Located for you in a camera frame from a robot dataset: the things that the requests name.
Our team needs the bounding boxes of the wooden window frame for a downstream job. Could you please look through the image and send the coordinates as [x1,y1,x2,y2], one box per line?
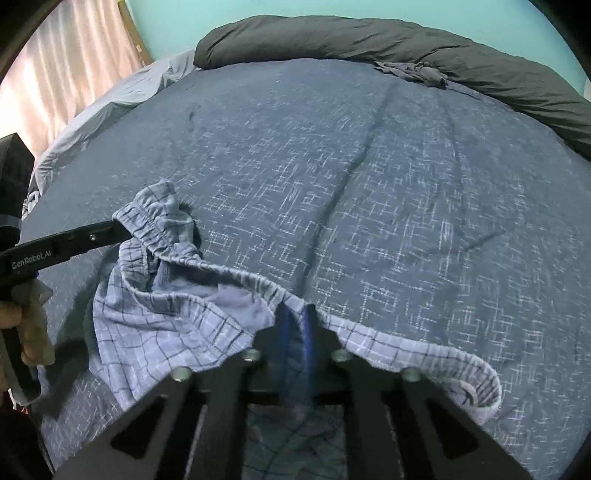
[117,0,153,65]

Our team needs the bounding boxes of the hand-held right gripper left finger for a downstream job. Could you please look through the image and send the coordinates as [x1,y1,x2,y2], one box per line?
[53,302,296,480]

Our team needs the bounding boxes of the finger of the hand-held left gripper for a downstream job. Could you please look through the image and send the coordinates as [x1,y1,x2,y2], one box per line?
[58,220,136,261]

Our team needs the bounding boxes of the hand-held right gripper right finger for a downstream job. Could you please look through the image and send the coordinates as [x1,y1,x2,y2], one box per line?
[300,304,536,480]

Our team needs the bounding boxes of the dark grey duvet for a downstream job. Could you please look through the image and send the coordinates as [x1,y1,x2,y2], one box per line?
[193,15,591,162]

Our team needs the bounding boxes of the person's left hand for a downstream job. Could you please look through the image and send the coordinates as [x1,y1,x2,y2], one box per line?
[0,299,55,367]

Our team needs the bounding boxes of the blue patterned bed blanket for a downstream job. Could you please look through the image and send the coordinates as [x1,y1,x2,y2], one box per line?
[21,58,591,480]

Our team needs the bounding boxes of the pink curtain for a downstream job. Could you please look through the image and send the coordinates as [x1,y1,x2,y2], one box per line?
[0,0,148,158]

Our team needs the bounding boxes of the light grey bed sheet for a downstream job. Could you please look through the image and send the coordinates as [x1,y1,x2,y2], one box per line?
[28,48,201,217]

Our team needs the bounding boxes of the light blue plaid shorts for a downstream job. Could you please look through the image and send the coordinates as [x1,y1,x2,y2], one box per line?
[90,181,503,480]

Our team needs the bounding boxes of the small dark crumpled cloth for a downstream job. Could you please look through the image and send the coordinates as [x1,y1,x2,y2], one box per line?
[373,60,450,89]

